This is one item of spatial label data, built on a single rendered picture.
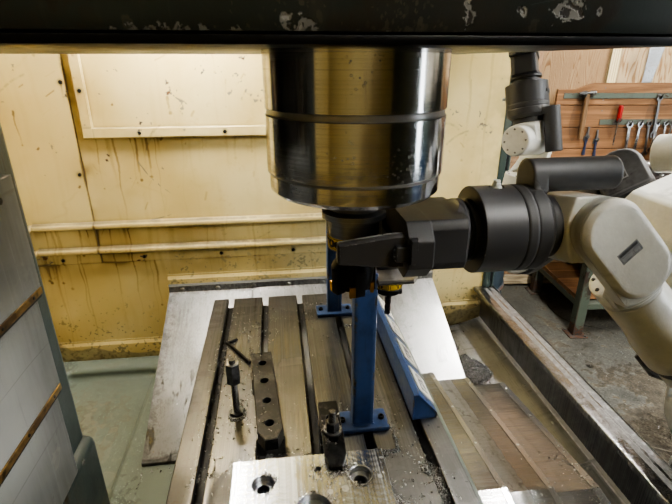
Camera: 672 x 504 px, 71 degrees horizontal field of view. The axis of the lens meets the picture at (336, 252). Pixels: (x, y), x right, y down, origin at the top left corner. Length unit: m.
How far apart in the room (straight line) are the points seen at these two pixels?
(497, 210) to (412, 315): 1.12
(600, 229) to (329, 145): 0.27
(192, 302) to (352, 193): 1.26
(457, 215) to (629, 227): 0.16
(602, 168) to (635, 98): 3.09
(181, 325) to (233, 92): 0.72
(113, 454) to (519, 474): 1.02
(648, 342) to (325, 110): 0.43
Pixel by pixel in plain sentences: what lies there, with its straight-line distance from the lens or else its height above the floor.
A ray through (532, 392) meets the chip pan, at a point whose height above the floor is 0.68.
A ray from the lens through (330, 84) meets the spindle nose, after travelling 0.36.
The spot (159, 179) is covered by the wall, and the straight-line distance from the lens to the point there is 1.52.
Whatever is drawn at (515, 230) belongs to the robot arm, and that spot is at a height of 1.41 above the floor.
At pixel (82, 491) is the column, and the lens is 1.06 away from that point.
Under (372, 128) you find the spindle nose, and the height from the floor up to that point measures 1.51.
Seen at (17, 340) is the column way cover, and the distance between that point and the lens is 0.77.
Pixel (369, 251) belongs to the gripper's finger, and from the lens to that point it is 0.42.
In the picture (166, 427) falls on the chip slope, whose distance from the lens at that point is 1.38.
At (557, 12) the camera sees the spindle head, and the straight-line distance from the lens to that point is 0.35.
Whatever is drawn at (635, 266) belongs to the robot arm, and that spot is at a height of 1.37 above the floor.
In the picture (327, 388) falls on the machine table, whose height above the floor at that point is 0.90.
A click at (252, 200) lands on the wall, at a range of 1.49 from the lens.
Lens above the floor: 1.55
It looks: 22 degrees down
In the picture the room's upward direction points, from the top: straight up
